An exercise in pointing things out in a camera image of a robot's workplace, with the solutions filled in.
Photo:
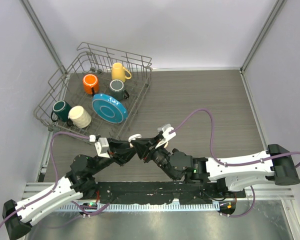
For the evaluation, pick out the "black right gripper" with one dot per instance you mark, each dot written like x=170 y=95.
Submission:
x=145 y=147

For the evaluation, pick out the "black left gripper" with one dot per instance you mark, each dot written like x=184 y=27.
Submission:
x=120 y=150

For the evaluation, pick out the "white earbud charging case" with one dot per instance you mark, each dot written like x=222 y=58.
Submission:
x=132 y=138

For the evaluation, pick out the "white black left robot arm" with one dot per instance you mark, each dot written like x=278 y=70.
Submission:
x=79 y=183

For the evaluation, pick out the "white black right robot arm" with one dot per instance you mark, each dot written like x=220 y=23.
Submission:
x=231 y=174

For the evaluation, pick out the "blue plate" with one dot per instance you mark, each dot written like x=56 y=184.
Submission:
x=109 y=109

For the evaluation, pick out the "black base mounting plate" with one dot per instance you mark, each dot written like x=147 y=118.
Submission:
x=162 y=192

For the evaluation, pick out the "cream ribbed mug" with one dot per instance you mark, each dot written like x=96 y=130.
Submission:
x=79 y=116

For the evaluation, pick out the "grey mug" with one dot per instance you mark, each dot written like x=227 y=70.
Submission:
x=117 y=90

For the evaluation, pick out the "dark green mug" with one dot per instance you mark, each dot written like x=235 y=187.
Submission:
x=60 y=111

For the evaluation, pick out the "orange mug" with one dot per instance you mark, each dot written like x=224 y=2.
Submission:
x=90 y=84

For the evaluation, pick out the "yellow mug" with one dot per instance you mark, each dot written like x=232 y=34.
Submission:
x=119 y=72

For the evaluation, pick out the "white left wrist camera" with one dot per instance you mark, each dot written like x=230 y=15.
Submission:
x=102 y=147

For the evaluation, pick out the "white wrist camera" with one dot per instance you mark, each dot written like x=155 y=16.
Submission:
x=167 y=132
x=102 y=147

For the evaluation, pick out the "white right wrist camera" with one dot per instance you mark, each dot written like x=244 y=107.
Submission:
x=167 y=132

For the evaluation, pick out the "white slotted cable duct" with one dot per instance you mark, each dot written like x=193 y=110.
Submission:
x=175 y=206

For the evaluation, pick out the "grey wire dish rack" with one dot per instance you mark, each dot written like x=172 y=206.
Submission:
x=66 y=84

